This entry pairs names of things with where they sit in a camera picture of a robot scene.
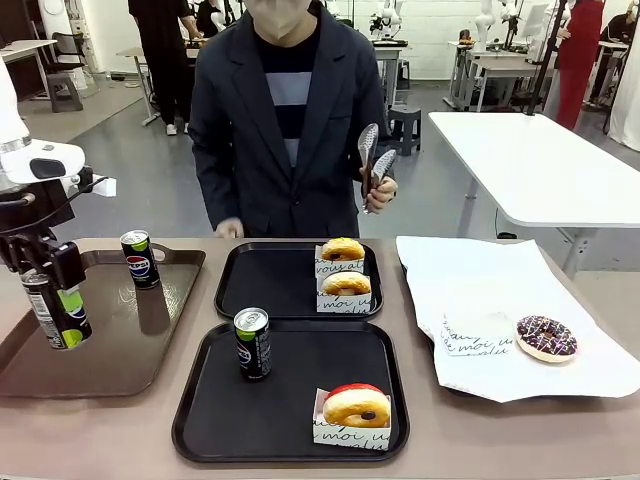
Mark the white wrapping paper sheet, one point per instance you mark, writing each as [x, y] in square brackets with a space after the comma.
[475, 270]

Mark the seated person in black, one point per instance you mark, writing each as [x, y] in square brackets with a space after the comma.
[617, 30]

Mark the person's right hand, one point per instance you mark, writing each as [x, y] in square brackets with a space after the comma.
[230, 227]

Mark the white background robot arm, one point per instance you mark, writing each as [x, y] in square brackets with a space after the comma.
[482, 22]
[387, 15]

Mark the white waste bin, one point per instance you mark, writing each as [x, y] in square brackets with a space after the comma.
[84, 80]

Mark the dark plastic stool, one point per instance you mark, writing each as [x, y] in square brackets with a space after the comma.
[405, 120]

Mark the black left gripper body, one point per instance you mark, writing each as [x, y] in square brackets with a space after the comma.
[35, 215]

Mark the grey workbench table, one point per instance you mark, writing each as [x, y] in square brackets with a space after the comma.
[500, 67]

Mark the glazed donut with red icing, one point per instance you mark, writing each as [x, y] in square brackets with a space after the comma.
[345, 407]

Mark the person in dark blazer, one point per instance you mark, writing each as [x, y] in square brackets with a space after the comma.
[240, 150]

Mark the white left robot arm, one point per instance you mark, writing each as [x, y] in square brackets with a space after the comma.
[30, 160]

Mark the grey metal table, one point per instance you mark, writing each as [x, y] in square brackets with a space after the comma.
[387, 50]

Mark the background person in dark top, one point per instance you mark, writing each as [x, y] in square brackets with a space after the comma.
[207, 17]

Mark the black tripod pole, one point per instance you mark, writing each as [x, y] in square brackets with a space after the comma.
[550, 50]

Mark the large white table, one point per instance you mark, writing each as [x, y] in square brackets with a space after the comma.
[525, 160]

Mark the grey step stool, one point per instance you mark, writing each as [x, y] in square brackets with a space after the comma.
[65, 92]

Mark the chocolate sprinkled donut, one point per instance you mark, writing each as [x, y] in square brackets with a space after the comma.
[565, 345]

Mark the person in red apron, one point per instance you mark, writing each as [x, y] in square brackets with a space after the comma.
[580, 65]

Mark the grey desk with metal leg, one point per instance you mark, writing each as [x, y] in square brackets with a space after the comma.
[135, 51]

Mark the glazed donut box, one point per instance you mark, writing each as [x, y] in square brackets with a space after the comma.
[345, 267]
[345, 305]

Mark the black Pepsi can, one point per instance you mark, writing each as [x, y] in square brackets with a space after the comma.
[252, 350]
[50, 325]
[141, 265]

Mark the yellow glazed donut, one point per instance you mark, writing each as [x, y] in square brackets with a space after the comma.
[352, 247]

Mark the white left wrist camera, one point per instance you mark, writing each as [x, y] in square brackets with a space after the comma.
[106, 187]

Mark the white desk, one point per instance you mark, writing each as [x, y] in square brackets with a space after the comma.
[25, 46]

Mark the white printed paper box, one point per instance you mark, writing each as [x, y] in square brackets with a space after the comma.
[475, 335]

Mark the white curtain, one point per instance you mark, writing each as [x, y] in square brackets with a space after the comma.
[627, 90]

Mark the plain glazed donut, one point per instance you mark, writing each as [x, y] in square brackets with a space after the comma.
[360, 285]

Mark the standing person in black clothes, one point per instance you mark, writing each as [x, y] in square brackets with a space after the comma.
[160, 65]

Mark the person's left hand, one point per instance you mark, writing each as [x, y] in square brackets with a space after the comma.
[382, 195]

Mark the black office chair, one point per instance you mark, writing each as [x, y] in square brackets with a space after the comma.
[65, 47]

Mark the brown plastic serving tray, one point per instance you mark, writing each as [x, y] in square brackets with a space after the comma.
[115, 340]

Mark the beige face mask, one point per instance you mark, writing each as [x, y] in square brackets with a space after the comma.
[280, 20]

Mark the person's right forearm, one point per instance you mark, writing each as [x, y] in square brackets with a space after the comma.
[210, 190]

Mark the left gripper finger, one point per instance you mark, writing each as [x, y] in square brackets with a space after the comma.
[10, 255]
[67, 270]

